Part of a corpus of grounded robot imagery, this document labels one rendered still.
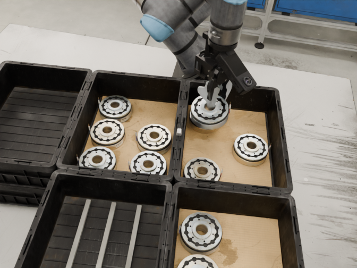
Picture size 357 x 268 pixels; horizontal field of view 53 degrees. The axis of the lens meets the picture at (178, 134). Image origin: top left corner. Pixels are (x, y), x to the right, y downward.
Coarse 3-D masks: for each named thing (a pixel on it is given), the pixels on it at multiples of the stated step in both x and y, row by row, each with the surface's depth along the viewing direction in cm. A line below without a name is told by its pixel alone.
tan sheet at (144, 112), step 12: (132, 108) 119; (144, 108) 119; (156, 108) 119; (168, 108) 120; (96, 120) 114; (132, 120) 115; (144, 120) 115; (156, 120) 116; (168, 120) 116; (132, 132) 112; (132, 144) 108; (120, 156) 105; (132, 156) 105; (168, 156) 106; (120, 168) 102; (168, 168) 103
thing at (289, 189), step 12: (204, 84) 114; (276, 96) 111; (276, 108) 108; (180, 144) 96; (180, 156) 95; (288, 156) 96; (180, 168) 91; (288, 168) 93; (180, 180) 89; (192, 180) 89; (204, 180) 89; (288, 180) 90; (288, 192) 88
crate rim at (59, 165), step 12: (96, 72) 114; (108, 72) 115; (120, 72) 115; (84, 96) 107; (180, 96) 111; (180, 108) 105; (180, 120) 102; (72, 132) 97; (60, 156) 91; (60, 168) 89; (72, 168) 89; (84, 168) 90; (96, 168) 90; (168, 180) 89
